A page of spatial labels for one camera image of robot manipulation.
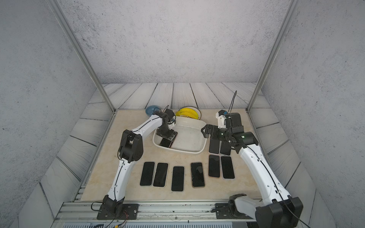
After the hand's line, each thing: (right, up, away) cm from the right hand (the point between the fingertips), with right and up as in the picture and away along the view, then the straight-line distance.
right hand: (208, 130), depth 75 cm
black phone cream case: (+6, -23, +14) cm, 27 cm away
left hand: (-23, -7, +26) cm, 36 cm away
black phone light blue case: (-35, -27, +10) cm, 45 cm away
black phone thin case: (+7, -12, +22) cm, 26 cm away
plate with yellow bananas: (-9, +12, +38) cm, 41 cm away
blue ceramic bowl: (-41, +14, +43) cm, 61 cm away
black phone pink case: (-5, -27, +11) cm, 30 cm away
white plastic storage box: (-16, -5, +30) cm, 34 cm away
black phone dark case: (-17, -30, +12) cm, 36 cm away
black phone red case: (-26, -10, +24) cm, 36 cm away
